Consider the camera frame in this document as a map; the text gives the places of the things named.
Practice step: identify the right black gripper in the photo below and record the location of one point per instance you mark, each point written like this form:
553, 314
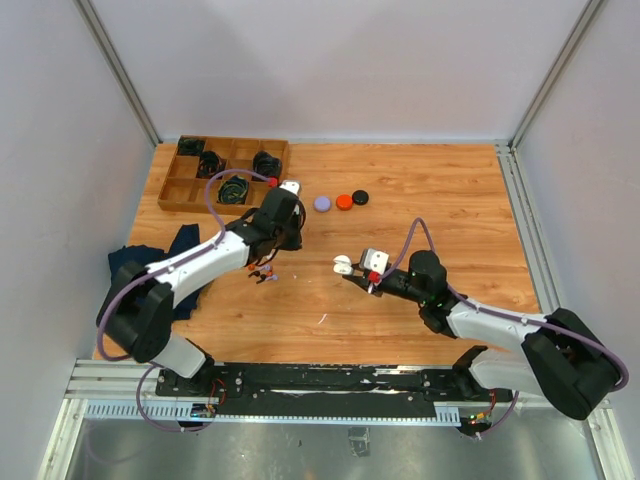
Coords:
370, 287

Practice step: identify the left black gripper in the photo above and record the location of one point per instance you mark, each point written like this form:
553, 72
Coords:
295, 242

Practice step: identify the white earbud charging case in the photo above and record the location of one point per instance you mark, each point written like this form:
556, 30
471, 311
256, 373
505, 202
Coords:
342, 265

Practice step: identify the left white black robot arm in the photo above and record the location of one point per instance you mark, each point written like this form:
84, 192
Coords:
138, 311

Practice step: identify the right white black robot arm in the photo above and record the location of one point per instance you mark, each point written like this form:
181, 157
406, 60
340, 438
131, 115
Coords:
554, 355

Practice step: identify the purple earbud charging case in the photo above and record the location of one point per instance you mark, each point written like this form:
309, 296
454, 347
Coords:
322, 204

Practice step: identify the orange earbud charging case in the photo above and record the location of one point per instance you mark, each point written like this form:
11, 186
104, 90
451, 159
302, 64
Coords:
344, 202

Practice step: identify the black earbud charging case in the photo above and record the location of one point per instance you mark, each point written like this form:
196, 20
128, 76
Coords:
360, 197

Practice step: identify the wooden compartment tray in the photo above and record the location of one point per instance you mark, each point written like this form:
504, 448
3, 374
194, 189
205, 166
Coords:
228, 174

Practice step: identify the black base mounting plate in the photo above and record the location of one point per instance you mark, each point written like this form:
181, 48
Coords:
312, 391

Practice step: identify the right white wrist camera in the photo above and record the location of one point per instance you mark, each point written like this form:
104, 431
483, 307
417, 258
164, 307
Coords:
374, 261

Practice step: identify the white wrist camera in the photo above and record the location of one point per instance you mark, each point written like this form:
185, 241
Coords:
374, 261
291, 186

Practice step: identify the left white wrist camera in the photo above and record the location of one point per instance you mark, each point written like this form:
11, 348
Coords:
291, 186

